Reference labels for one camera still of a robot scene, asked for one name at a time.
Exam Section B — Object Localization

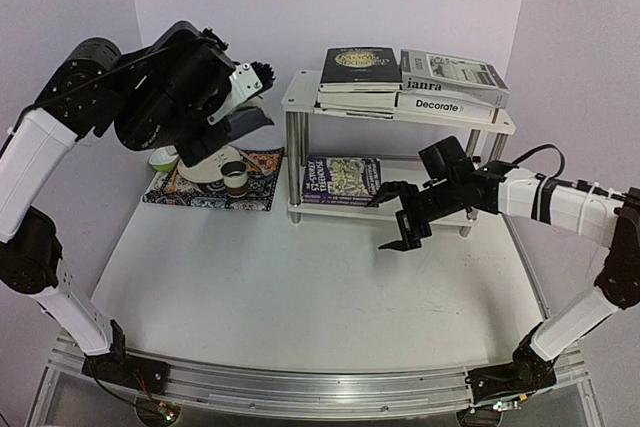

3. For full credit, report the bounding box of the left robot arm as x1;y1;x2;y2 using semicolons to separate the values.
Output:
1;21;242;391

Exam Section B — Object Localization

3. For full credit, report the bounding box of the brown Decorate book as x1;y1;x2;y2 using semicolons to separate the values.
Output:
396;93;497;124

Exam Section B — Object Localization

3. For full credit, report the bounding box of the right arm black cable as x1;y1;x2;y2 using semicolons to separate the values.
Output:
509;144;569;178

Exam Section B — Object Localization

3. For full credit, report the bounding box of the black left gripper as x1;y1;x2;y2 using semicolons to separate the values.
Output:
118;85;240;169

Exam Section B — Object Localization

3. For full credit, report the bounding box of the blue orange paperback book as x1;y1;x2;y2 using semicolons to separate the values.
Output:
317;91;397;108

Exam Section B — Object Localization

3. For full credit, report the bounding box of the green bowl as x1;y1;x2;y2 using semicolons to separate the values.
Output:
148;146;179;173

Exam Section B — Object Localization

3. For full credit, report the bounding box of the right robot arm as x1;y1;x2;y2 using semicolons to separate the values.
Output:
368;136;639;407

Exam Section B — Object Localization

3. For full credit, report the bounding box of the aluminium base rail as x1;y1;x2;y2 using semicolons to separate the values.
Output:
47;336;589;413

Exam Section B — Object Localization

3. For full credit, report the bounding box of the patterned placemat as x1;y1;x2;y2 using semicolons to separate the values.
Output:
142;147;285;212

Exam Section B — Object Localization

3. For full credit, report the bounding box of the dark blue paperback book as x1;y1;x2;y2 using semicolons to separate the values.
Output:
227;106;274;141

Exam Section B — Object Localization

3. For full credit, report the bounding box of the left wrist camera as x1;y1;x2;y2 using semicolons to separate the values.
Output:
207;61;275;125

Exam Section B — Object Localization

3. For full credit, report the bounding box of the glass cup with brown band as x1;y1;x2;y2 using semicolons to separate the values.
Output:
221;161;248;198

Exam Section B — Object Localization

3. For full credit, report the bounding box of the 52-Storey Treehouse book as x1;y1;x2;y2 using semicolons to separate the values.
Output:
301;156;382;207

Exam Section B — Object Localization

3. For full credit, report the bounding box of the black notebook with barcode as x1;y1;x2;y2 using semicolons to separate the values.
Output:
319;47;402;92

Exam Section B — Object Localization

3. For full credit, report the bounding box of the white pink plate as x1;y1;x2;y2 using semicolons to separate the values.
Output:
177;146;242;184

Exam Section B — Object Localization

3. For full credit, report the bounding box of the grey photo cover book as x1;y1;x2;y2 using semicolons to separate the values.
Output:
400;49;510;109

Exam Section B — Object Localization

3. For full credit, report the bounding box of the white two-tier shelf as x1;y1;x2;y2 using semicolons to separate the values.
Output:
280;69;516;238

